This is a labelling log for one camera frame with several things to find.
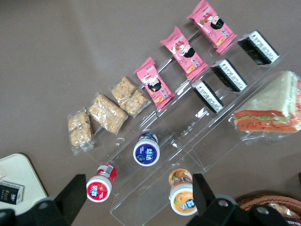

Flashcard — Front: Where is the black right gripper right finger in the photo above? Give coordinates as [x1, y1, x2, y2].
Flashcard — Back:
[188, 173, 290, 226]

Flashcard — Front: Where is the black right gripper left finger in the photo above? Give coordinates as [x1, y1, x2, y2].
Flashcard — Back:
[0, 173, 87, 226]

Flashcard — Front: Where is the orange gum bottle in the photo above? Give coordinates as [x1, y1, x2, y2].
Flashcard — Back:
[168, 168, 198, 216]

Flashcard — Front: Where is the red gum bottle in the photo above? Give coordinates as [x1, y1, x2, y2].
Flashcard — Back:
[86, 163, 118, 203]

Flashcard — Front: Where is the beige plastic tray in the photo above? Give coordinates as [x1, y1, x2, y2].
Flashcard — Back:
[0, 153, 48, 216]

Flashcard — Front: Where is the purple gum bottle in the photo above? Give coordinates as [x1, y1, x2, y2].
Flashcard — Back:
[133, 132, 161, 167]

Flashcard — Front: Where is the brown wicker basket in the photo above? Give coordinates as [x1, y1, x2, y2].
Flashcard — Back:
[237, 194, 301, 226]

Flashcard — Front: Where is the black rice ball pack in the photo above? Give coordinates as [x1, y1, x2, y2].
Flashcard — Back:
[0, 180, 24, 206]
[237, 30, 281, 65]
[191, 80, 225, 114]
[210, 58, 248, 93]

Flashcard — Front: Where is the clear acrylic stepped stand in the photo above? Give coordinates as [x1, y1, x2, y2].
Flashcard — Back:
[87, 107, 209, 226]
[155, 28, 293, 173]

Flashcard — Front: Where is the clear-wrapped rice crisp pack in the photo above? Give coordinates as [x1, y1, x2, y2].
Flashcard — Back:
[111, 76, 151, 119]
[88, 94, 129, 135]
[268, 202, 301, 219]
[67, 108, 95, 156]

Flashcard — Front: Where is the dark red cookie box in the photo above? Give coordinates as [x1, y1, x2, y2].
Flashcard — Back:
[285, 217, 301, 226]

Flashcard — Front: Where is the wrapped triangle sandwich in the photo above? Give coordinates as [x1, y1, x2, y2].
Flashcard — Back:
[228, 70, 301, 145]

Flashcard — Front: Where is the pink cartoon snack pack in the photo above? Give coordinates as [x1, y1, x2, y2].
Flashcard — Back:
[187, 0, 237, 56]
[160, 26, 209, 81]
[134, 56, 176, 110]

